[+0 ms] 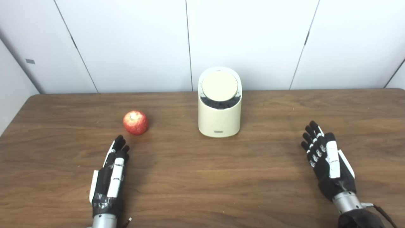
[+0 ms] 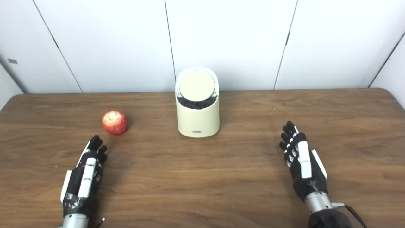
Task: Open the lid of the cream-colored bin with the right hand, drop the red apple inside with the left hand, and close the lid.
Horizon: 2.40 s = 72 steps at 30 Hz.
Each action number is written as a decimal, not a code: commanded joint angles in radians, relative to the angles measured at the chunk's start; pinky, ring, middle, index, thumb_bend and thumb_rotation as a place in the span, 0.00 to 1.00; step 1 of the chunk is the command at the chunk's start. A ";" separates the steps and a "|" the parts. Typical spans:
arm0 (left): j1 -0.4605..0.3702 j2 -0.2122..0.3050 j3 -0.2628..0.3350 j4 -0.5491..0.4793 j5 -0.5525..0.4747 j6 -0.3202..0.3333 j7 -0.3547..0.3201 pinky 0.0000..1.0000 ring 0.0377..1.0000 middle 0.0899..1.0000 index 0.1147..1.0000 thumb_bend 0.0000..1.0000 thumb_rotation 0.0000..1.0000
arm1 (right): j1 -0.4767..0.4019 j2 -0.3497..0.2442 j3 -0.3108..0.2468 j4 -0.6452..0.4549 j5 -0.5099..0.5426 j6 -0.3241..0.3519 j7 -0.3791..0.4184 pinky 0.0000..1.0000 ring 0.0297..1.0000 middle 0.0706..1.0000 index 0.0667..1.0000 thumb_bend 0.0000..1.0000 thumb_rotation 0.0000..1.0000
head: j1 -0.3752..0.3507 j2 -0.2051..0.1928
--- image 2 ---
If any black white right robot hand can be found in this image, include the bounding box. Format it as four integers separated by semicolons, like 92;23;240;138
279;121;328;201

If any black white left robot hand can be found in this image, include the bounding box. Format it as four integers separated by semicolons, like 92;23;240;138
60;135;108;219

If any red apple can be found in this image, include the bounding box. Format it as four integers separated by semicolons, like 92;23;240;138
102;110;128;136

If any cream-colored bin body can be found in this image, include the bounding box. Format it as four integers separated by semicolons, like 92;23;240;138
175;66;220;138

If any black bin liner bag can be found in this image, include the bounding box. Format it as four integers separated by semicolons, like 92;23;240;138
177;93;218;110

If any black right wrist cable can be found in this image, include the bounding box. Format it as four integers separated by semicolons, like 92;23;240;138
331;202;369;228

